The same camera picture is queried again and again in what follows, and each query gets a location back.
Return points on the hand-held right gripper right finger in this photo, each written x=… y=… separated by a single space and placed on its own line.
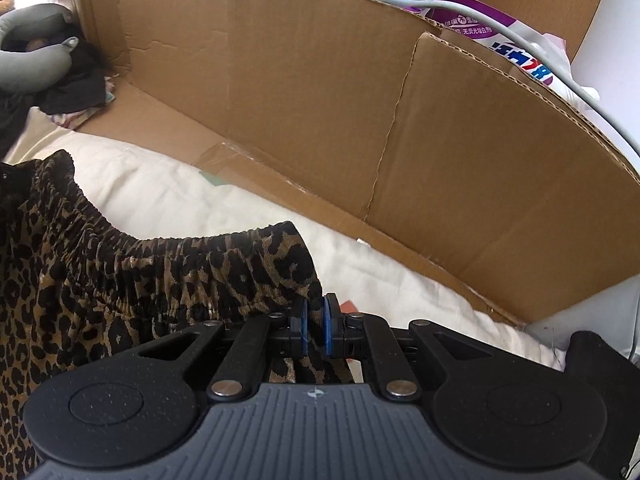
x=328 y=327

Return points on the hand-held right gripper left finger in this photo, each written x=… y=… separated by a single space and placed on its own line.
x=302 y=327

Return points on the leopard print pants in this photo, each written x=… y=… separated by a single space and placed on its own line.
x=150 y=285

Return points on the cream bear print bed sheet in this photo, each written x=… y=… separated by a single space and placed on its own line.
x=175 y=195

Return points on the brown cardboard sheet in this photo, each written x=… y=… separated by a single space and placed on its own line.
x=300 y=110

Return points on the white patterned cloth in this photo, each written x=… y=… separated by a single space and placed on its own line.
x=75 y=119

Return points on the purple white detergent bag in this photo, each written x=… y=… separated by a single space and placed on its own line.
x=545 y=85

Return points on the black garment pile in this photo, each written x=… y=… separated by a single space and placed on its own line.
x=80 y=85

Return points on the grey neck pillow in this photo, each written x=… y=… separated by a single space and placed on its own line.
x=30 y=65

